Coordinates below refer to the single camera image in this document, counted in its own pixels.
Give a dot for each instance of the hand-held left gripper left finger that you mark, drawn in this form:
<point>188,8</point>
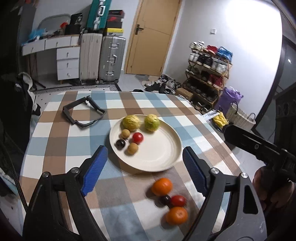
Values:
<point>96,169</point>

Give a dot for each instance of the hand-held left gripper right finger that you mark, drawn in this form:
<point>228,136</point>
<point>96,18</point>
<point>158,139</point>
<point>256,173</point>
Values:
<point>195,169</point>

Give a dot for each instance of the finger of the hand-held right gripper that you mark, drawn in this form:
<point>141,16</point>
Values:
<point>249,143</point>

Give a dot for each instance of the dark plum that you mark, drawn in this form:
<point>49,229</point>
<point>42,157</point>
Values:
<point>165,200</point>
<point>120,144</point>

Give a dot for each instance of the cream round plate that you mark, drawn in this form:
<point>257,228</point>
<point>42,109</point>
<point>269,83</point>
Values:
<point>159,150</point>

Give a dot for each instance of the small brown fruit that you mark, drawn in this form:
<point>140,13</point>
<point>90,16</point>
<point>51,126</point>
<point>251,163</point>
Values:
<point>133,148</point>
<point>126,134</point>

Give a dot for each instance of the red tomato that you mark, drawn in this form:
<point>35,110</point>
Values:
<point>137,138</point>
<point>178,201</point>

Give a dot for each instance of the yellow guava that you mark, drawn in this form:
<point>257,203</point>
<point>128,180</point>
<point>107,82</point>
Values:
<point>131,122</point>

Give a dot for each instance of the green guava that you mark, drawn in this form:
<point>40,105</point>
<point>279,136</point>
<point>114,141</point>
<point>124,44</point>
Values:
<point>152,122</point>

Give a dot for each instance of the person's right hand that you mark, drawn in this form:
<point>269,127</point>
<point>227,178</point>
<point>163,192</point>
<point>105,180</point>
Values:
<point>263,185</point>

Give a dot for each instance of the orange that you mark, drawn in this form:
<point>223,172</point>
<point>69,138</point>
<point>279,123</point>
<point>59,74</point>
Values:
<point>177,215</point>
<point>161,186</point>

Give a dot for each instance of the white paper strip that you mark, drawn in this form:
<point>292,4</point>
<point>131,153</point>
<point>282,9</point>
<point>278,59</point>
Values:
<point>210,115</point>

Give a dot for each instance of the purple bag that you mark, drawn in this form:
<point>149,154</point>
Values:
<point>227,98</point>

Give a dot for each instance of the dark glass door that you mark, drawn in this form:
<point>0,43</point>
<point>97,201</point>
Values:
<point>277,92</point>

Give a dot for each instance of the brown cardboard box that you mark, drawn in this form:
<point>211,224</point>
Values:
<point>183,93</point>

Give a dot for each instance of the black clothing pile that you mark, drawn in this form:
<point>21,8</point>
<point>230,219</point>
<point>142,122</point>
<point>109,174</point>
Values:
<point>11,139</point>

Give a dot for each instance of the scattered sneakers pile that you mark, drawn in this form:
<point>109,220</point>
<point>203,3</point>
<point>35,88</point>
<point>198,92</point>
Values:
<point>159,84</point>

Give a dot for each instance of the shoe rack with shoes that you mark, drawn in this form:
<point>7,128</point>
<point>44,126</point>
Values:
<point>205,62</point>

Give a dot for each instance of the black backpack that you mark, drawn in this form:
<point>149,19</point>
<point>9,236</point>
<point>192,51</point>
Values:
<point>25,97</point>

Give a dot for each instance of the grey door mat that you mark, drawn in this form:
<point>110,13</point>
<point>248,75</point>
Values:
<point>143,77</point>

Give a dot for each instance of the silver suitcase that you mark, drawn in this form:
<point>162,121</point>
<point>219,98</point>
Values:
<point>112,60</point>

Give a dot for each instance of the white desk with drawers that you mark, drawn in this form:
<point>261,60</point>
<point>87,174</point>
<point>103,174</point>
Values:
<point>67,62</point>

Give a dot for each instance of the beige suitcase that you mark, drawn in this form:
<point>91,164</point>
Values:
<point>90,58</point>

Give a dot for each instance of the wooden door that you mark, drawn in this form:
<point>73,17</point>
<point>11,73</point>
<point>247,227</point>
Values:
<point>150,46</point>

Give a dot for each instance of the yellow and white shoe box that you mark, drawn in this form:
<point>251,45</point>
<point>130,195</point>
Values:
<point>113,32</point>

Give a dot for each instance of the black storage box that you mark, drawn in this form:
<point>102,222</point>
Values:
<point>72,29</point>

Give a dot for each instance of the blue plastic bag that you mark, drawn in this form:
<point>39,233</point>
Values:
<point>37,34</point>

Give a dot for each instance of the small black printed box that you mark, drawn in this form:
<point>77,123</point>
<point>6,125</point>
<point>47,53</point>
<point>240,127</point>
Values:
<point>76,19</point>

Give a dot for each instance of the red and black shoe box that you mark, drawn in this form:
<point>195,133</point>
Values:
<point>114,19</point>

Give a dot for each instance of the teal suitcase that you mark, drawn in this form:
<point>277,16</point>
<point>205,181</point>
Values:
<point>98,16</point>

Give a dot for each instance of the black plastic frame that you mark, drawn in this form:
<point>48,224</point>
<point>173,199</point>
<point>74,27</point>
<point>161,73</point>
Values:
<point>69,115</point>

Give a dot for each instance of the white light switch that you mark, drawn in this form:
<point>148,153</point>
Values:
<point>213,31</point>

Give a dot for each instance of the grey rounded metal frame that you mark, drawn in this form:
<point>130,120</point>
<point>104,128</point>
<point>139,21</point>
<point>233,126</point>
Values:
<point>52,17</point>

